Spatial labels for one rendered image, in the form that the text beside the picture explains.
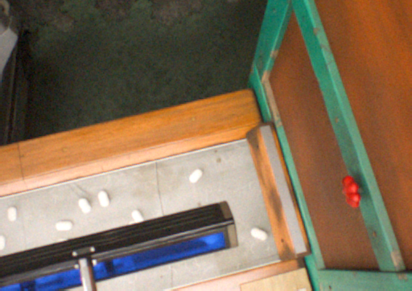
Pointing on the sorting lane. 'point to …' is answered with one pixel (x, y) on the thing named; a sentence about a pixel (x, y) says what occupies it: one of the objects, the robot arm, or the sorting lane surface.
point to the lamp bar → (122, 249)
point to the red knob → (352, 190)
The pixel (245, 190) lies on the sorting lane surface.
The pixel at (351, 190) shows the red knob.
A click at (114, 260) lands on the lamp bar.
